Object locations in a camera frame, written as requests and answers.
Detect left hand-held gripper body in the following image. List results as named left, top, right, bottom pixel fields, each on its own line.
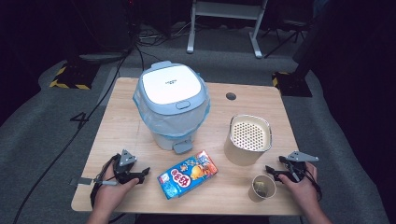
left=113, top=149, right=139, bottom=185

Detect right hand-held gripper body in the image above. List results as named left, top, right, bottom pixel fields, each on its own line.
left=278, top=150, right=319, bottom=183

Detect yellowish tea bag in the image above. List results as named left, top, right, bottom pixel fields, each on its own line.
left=253, top=181, right=268, bottom=198

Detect brown paper cup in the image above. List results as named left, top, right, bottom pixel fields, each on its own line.
left=247, top=174, right=277, bottom=203

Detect beige container with perforated strainer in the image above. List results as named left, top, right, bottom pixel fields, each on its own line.
left=223, top=114, right=274, bottom=167

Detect blue and orange snack carton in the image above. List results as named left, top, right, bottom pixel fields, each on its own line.
left=157, top=149, right=219, bottom=201

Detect white and blue pedal bin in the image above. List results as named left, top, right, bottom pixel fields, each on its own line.
left=133, top=60, right=211, bottom=155

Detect person's right hand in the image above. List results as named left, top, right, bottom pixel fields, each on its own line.
left=277, top=162, right=320, bottom=213

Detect person's left hand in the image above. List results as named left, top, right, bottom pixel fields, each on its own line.
left=93, top=164, right=140, bottom=213

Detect grey tape strip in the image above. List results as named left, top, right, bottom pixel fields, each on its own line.
left=69, top=176, right=93, bottom=187

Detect translucent blue-edged bin liner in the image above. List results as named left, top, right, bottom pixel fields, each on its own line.
left=132, top=77, right=212, bottom=141

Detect black tripod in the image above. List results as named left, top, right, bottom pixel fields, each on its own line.
left=263, top=18, right=312, bottom=60

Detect white metal stand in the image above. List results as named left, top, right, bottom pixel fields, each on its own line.
left=186, top=0, right=269, bottom=60

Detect grey cable plug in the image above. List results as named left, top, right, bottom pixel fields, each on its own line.
left=92, top=178, right=120, bottom=187

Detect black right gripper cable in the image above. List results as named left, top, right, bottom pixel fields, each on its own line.
left=306, top=169, right=323, bottom=203

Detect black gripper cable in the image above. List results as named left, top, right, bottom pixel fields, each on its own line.
left=89, top=153, right=121, bottom=209
left=306, top=169, right=323, bottom=203

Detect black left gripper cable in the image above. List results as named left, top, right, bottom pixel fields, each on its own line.
left=89, top=153, right=121, bottom=209

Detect long black floor cable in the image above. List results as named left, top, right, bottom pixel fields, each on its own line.
left=11, top=46, right=134, bottom=224

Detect yellow-black striped base plate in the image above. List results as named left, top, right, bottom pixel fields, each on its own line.
left=271, top=71, right=314, bottom=98
left=49, top=63, right=101, bottom=91

